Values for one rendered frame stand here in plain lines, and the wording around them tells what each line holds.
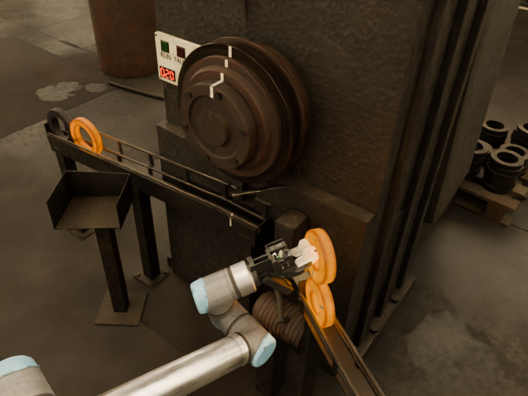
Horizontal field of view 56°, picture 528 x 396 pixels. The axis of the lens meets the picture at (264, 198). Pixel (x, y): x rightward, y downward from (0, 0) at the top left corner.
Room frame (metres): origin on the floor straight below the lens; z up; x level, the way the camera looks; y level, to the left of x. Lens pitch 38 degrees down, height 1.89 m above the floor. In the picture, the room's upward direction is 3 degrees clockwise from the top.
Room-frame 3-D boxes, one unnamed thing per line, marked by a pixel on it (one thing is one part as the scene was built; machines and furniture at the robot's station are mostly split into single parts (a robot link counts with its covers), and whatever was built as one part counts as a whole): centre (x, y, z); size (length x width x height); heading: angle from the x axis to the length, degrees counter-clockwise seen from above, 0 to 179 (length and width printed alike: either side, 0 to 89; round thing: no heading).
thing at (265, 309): (1.11, -0.09, 0.27); 0.22 x 0.13 x 0.53; 55
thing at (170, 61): (1.70, 0.31, 1.15); 0.26 x 0.02 x 0.18; 55
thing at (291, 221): (1.29, -0.10, 0.68); 0.11 x 0.08 x 0.24; 145
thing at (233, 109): (1.33, 0.15, 1.11); 0.28 x 0.06 x 0.28; 55
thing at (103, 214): (1.51, 0.67, 0.36); 0.26 x 0.20 x 0.72; 90
